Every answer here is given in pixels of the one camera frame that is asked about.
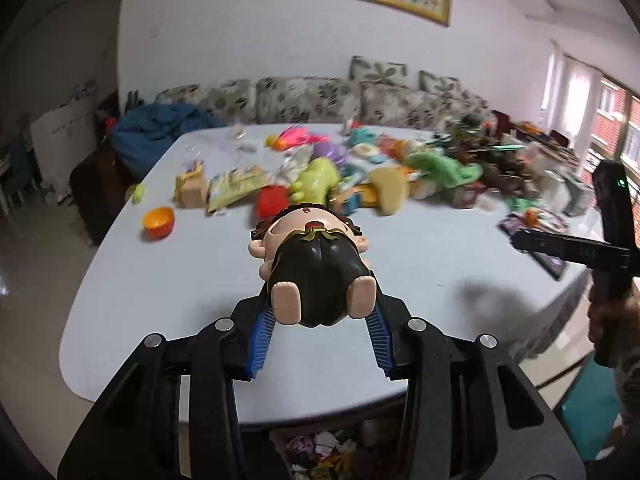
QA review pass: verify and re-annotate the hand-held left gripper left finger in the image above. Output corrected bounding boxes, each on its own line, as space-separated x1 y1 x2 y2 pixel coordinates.
57 295 288 480

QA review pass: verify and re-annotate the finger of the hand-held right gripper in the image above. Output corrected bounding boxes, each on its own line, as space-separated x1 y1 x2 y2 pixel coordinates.
510 228 632 276

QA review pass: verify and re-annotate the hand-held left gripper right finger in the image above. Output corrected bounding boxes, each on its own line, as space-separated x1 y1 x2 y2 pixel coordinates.
364 294 586 480

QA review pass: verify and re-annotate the cartoon boy doll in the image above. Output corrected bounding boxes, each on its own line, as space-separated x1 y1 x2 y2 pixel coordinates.
248 202 377 330

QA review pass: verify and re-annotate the bin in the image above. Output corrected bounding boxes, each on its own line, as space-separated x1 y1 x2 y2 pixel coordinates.
270 417 408 480

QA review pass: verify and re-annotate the person's right hand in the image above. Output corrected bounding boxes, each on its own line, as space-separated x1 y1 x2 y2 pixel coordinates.
587 285 606 345

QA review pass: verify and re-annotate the window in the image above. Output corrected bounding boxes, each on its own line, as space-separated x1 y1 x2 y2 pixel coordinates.
582 74 640 171

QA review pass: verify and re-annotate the white curtain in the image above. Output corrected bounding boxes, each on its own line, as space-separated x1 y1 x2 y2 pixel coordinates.
542 40 603 151

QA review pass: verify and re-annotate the red round container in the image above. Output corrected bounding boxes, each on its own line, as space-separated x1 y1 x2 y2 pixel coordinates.
256 186 291 218

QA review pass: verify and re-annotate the green soft toy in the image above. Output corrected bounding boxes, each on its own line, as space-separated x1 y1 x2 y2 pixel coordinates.
405 151 483 188

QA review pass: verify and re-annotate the orange bowl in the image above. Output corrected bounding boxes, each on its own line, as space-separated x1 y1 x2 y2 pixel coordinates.
142 206 176 240

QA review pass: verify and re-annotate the yellow-green snack bag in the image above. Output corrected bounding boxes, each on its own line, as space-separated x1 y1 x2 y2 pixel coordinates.
206 166 273 215

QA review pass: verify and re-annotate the teal chair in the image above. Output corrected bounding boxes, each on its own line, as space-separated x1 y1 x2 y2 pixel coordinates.
560 357 626 461

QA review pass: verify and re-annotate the small brown cardboard box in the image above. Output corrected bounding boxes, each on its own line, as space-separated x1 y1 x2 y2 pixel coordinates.
173 160 208 209

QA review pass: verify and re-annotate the purple toy gun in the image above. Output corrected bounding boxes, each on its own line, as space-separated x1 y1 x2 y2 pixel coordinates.
312 141 348 168

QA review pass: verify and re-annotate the teal toy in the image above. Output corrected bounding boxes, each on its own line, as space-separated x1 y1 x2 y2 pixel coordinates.
347 127 386 146

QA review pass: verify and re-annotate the floral cushion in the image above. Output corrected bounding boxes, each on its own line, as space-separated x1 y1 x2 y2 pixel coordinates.
349 56 410 86
417 70 461 95

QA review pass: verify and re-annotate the pink toy gun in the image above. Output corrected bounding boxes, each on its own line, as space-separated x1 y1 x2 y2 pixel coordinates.
265 127 328 151

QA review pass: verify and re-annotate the dark chair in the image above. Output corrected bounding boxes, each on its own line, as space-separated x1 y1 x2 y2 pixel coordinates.
69 152 131 246

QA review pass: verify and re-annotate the blue blanket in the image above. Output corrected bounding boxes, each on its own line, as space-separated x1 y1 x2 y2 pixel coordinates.
110 102 226 181

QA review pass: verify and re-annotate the floral sofa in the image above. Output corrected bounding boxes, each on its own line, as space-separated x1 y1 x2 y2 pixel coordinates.
154 56 501 128

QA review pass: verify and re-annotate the white cabinet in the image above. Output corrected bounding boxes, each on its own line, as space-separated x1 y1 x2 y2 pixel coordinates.
30 96 108 188

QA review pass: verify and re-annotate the blue chair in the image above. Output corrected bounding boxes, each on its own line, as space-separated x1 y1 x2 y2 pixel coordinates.
5 137 41 201

